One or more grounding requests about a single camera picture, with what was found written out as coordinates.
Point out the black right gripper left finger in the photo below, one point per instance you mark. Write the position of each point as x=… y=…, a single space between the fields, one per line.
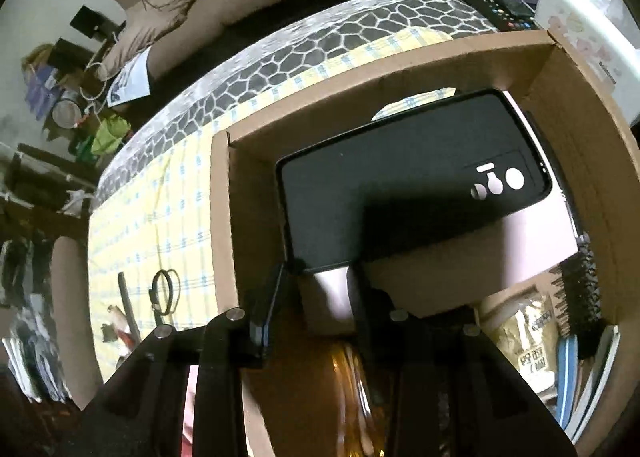
x=140 y=410

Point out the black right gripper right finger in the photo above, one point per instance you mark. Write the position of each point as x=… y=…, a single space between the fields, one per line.
x=452 y=392

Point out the black phone case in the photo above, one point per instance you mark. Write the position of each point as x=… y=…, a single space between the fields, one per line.
x=423 y=176

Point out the small black case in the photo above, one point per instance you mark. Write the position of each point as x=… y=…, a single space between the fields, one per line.
x=109 y=334

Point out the red capped small bottle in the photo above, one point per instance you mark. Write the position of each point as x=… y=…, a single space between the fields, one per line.
x=121 y=326

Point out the gold snack packet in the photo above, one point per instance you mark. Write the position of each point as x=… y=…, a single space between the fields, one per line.
x=524 y=329

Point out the black hairbrush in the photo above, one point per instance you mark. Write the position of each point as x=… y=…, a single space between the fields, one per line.
x=575 y=292

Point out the yellow plaid tablecloth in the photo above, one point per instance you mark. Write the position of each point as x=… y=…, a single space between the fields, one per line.
x=161 y=219

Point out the green plastic bag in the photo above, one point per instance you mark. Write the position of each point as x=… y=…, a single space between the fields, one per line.
x=110 y=134

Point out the cardboard box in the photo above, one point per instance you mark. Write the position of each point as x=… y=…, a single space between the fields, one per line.
x=318 y=394

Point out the white printed paper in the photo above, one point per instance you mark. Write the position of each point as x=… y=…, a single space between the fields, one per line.
x=132 y=82

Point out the beige cushion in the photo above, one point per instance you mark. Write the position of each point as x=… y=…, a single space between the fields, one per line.
x=146 y=22

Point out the white tissue pack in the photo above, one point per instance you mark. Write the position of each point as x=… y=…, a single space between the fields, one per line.
x=613 y=58

